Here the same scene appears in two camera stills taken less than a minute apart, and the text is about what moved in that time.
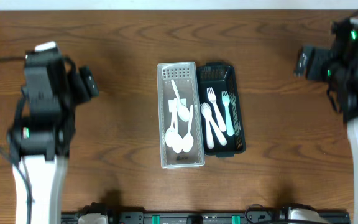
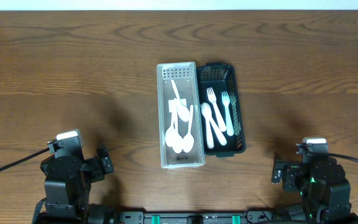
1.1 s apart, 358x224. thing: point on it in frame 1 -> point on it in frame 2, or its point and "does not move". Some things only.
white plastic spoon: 188,140 does not move
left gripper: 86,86 -> 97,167
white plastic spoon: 183,112 does not move
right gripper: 313,69 -> 291,170
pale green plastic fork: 225,99 does not move
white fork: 212,98 does not move
